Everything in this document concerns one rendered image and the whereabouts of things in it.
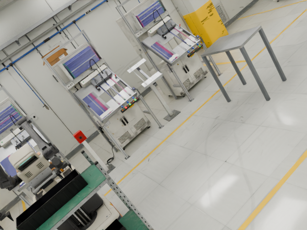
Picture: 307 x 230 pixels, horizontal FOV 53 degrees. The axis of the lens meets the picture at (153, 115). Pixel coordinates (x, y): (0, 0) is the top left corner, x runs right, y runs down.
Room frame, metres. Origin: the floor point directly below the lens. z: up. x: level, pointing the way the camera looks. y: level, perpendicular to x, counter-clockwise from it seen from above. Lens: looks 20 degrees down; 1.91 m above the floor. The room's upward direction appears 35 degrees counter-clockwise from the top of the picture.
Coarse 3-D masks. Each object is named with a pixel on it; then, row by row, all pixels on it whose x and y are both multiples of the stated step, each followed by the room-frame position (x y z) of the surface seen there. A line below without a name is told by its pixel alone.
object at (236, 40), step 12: (228, 36) 3.93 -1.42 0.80; (240, 36) 3.62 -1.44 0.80; (252, 36) 3.42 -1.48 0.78; (264, 36) 3.49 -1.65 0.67; (216, 48) 3.78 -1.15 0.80; (228, 48) 3.48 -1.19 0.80; (240, 48) 3.33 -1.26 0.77; (204, 60) 3.93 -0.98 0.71; (276, 60) 3.50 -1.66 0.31; (240, 72) 4.10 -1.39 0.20; (252, 72) 3.34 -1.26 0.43; (228, 96) 3.93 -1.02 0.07; (264, 96) 3.35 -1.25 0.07
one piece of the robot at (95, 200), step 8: (72, 168) 3.10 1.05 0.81; (64, 176) 3.05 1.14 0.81; (40, 192) 3.07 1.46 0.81; (96, 192) 3.20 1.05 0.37; (88, 200) 2.99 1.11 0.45; (96, 200) 3.00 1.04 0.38; (80, 208) 2.91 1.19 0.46; (88, 208) 2.97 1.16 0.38; (96, 208) 2.99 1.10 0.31; (72, 216) 2.91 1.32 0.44; (80, 216) 2.88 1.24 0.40; (88, 216) 2.92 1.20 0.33; (64, 224) 2.89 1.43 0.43; (72, 224) 2.84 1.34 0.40; (80, 224) 2.95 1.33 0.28; (88, 224) 2.87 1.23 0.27
